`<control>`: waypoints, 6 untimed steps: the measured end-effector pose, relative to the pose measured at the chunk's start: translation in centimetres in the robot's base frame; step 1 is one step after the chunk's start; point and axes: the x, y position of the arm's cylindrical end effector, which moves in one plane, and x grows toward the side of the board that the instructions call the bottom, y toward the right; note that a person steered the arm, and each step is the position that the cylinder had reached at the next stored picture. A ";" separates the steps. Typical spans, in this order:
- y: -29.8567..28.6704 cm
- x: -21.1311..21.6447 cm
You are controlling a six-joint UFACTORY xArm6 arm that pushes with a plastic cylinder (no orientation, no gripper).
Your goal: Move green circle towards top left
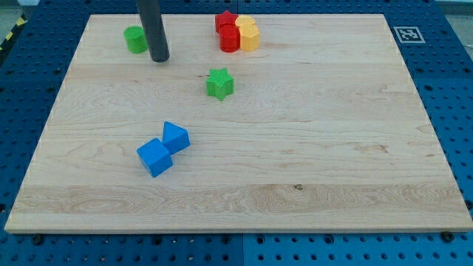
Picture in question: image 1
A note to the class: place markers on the black bolt front left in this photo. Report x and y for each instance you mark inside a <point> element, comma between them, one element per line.
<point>37,239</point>

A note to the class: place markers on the blue cube block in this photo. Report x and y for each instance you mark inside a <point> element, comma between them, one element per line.
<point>155,157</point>

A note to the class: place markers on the red star block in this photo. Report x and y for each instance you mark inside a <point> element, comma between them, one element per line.
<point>224,19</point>

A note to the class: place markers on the black bolt front right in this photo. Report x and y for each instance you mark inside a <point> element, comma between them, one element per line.
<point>447,236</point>

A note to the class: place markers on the light wooden board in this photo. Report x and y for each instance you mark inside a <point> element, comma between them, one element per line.
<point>325,133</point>

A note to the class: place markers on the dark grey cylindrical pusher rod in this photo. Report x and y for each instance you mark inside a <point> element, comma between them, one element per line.
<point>155,34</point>

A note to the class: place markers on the green star block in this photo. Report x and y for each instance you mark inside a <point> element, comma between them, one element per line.
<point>219,83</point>

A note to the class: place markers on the yellow hexagon block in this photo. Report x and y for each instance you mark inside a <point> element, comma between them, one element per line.
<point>249,37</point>

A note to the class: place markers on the blue triangle block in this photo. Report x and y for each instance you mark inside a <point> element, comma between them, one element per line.
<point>175,138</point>

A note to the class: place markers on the white fiducial marker tag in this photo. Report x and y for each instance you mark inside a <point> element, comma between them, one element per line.
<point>409,35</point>

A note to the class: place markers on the yellow heart block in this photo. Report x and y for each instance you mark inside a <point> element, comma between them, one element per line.
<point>243,20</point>

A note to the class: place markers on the red cylinder block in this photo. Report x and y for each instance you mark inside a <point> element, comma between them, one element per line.
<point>229,38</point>

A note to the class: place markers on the black bolt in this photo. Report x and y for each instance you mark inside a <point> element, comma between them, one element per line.
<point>447,236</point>
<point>37,239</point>

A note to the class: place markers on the green cylinder block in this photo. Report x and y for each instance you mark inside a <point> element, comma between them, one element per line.
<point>135,39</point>

